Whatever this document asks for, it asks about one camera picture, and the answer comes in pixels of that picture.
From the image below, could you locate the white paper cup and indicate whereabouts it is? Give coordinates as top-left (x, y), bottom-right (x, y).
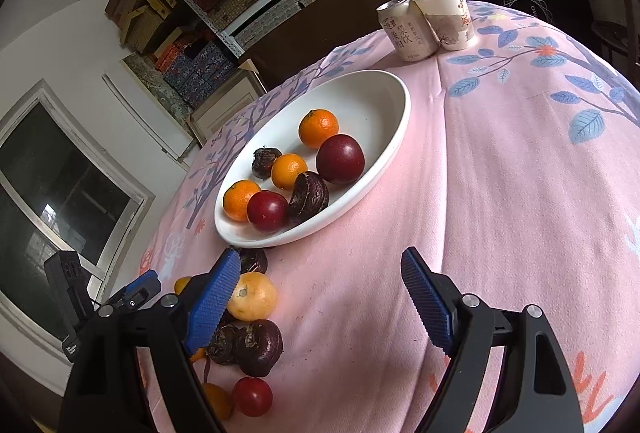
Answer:
top-left (413, 0), bottom-right (477, 51)

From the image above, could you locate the large dark red plum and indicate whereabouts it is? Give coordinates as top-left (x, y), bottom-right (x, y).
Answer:
top-left (316, 134), bottom-right (364, 185)

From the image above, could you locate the yellow orange fruit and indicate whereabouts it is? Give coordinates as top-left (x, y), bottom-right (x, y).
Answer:
top-left (227, 271), bottom-right (278, 323)
top-left (202, 382), bottom-right (234, 421)

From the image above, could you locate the pink printed tablecloth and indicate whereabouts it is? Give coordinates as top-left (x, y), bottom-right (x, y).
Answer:
top-left (140, 2), bottom-right (639, 432)

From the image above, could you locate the dark purple round fruit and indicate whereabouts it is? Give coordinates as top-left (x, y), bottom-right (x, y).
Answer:
top-left (234, 319), bottom-right (283, 378)

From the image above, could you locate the white beverage can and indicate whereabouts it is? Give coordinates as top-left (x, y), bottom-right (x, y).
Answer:
top-left (376, 0), bottom-right (440, 63)

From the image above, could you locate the small red cherry tomato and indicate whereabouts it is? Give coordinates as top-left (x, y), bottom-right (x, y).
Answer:
top-left (232, 377), bottom-right (273, 418)

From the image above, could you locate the dark glass door window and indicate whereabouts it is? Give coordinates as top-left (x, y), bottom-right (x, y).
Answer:
top-left (0, 80), bottom-right (156, 394)

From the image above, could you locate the dark water chestnut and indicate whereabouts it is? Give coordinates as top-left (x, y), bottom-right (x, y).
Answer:
top-left (288, 171), bottom-right (329, 224)

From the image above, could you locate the large orange mandarin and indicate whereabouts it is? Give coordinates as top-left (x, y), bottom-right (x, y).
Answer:
top-left (222, 180), bottom-right (262, 222)

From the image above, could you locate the small orange mandarin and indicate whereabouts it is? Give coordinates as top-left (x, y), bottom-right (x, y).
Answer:
top-left (298, 109), bottom-right (340, 149)

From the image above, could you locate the small red plum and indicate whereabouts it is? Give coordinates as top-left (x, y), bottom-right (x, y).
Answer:
top-left (246, 190), bottom-right (288, 233)

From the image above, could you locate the white oval plate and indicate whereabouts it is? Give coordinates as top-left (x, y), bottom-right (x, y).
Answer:
top-left (215, 70), bottom-right (411, 249)

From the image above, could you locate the dark chestnut on plate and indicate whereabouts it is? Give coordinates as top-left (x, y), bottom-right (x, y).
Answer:
top-left (252, 147), bottom-right (282, 180)

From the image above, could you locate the small orange kumquat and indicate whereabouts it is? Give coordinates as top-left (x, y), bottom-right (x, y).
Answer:
top-left (271, 154), bottom-right (308, 190)

